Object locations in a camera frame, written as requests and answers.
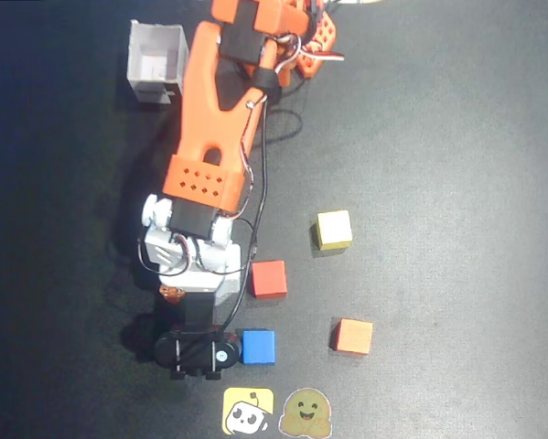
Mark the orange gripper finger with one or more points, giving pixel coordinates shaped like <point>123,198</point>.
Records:
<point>171,294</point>

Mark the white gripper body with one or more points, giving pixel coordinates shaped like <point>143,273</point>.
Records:
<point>199,309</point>

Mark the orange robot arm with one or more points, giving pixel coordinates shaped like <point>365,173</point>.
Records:
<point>211,119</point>

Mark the orange robot base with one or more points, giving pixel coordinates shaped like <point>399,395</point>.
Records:
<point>321,43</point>

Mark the red cube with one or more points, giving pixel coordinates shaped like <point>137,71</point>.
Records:
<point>269,279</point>

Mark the blue cube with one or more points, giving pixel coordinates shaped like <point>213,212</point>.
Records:
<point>258,347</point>

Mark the yellow cube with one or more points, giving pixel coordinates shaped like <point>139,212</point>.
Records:
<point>334,228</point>

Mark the orange cube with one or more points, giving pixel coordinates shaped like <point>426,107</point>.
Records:
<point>353,336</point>

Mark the yellow robot sticker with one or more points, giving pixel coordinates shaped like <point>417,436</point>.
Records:
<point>247,410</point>

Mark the smiling face sticker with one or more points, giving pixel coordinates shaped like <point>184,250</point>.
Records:
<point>306,411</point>

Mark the white paper box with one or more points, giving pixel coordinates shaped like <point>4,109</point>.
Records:
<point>157,61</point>

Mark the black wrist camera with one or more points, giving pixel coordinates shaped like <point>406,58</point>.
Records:
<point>196,350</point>

